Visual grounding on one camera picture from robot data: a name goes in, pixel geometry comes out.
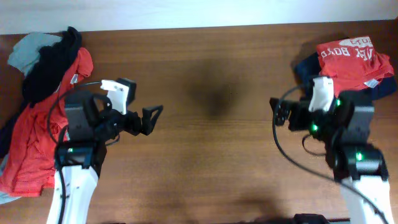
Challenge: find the grey t-shirt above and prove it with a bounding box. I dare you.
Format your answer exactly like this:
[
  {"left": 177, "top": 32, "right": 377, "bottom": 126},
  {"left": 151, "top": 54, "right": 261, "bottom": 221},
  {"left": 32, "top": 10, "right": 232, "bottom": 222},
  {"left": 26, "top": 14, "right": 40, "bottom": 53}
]
[{"left": 0, "top": 32, "right": 75, "bottom": 205}]

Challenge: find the black camera cable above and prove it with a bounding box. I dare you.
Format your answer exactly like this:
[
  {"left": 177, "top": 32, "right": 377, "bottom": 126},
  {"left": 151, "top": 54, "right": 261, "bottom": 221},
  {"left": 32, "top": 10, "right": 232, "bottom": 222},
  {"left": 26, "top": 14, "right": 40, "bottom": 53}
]
[
  {"left": 47, "top": 81, "right": 121, "bottom": 224},
  {"left": 271, "top": 83, "right": 389, "bottom": 224}
]

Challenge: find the folded red printed t-shirt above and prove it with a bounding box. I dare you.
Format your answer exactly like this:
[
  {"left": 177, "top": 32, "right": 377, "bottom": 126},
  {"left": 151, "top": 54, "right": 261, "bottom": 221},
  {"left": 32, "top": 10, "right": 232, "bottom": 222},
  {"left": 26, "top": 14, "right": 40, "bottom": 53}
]
[{"left": 316, "top": 36, "right": 394, "bottom": 96}]

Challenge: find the right black camera cable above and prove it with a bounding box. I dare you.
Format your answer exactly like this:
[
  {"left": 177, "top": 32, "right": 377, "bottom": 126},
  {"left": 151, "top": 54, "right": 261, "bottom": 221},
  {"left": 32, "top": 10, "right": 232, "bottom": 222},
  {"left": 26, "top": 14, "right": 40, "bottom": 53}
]
[{"left": 271, "top": 83, "right": 389, "bottom": 224}]

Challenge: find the crumpled red t-shirt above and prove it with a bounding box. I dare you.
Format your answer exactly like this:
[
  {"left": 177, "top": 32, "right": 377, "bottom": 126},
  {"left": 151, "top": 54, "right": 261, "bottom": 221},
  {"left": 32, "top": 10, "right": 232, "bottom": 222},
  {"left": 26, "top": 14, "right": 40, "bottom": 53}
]
[{"left": 1, "top": 47, "right": 93, "bottom": 197}]

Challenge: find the left black camera cable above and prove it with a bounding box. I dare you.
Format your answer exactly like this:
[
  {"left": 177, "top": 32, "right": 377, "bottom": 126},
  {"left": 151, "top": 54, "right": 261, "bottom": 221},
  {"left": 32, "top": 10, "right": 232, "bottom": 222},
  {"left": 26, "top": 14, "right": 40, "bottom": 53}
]
[{"left": 47, "top": 81, "right": 121, "bottom": 224}]

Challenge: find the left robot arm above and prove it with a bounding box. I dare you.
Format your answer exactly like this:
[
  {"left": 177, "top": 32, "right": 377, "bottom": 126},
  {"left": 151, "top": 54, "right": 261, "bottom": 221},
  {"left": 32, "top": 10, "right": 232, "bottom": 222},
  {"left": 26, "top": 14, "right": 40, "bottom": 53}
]
[{"left": 47, "top": 78, "right": 163, "bottom": 223}]

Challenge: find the folded navy t-shirt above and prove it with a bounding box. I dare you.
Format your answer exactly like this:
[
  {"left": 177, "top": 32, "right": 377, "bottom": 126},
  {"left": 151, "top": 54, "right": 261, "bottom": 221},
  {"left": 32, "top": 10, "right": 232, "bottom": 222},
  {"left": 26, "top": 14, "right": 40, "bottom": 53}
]
[{"left": 293, "top": 53, "right": 397, "bottom": 100}]

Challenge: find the black t-shirt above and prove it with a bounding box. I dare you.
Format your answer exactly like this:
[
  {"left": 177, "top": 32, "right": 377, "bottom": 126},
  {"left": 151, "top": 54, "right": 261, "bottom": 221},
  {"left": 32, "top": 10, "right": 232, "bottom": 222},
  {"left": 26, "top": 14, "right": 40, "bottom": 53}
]
[{"left": 0, "top": 26, "right": 83, "bottom": 159}]

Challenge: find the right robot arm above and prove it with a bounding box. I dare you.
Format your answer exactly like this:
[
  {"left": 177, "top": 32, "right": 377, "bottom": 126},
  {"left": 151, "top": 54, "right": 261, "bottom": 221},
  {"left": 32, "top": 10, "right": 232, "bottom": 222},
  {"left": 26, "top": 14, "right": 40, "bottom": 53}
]
[{"left": 269, "top": 91, "right": 394, "bottom": 223}]

